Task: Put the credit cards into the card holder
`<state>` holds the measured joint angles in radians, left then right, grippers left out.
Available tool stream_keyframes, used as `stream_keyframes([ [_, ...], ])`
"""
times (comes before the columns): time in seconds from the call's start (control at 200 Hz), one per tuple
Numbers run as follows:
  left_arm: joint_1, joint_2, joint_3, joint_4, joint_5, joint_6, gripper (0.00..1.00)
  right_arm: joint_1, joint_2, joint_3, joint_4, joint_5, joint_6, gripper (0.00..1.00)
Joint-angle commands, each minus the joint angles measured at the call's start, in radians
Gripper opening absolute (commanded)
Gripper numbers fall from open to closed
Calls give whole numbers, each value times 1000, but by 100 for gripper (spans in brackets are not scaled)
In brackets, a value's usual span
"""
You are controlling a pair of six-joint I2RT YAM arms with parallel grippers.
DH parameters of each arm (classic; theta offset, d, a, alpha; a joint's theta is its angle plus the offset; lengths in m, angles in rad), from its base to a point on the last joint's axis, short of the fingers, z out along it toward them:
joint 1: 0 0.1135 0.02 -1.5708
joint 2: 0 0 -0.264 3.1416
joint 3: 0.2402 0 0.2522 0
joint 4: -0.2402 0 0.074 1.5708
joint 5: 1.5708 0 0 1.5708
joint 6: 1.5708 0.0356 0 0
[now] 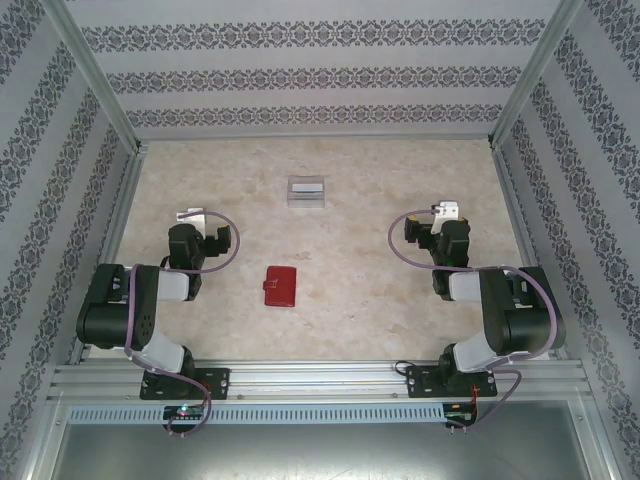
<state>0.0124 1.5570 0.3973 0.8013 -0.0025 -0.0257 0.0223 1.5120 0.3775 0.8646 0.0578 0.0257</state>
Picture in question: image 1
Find red card holder wallet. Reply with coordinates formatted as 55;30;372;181
261;265;298;308

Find clear acrylic card stand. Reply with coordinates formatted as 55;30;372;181
286;174;327;210

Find grey metal shelf panel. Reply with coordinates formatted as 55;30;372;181
27;422;614;480

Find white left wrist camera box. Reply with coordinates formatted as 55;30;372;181
175;208;208;234

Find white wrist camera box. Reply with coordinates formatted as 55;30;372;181
175;208;208;234
432;200;462;222

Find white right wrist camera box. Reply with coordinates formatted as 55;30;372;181
432;200;462;222

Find aluminium side rail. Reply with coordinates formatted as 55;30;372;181
69;142;149;364
491;142;569;361

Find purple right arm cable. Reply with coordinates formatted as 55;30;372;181
388;209;560;432

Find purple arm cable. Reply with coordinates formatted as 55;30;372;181
388;209;560;432
122;210;242;440

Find aluminium back rail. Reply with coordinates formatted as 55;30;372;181
137;130;494;144

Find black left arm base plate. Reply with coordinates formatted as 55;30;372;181
139;367;231;401

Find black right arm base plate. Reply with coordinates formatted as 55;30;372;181
405;364;499;400

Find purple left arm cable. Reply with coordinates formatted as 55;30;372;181
122;210;242;440

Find aluminium mounting rail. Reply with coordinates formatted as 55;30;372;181
47;360;595;401

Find aluminium frame post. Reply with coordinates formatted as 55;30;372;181
38;0;147;154
487;0;586;150

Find grey slotted cable duct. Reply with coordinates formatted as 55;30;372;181
66;403;447;425

